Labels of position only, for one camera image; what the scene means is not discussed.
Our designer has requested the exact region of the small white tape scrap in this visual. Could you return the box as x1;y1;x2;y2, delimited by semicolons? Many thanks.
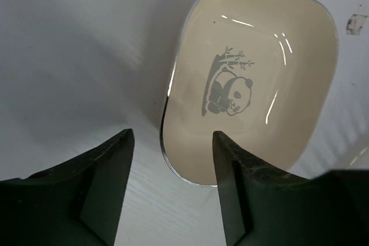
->
346;14;368;36

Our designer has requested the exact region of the cream square panda plate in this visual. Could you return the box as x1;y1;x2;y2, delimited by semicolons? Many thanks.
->
160;0;338;187

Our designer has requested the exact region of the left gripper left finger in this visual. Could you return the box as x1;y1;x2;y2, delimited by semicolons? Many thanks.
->
1;129;134;245

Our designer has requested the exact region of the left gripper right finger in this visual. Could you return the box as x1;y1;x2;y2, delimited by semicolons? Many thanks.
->
212;131;368;245

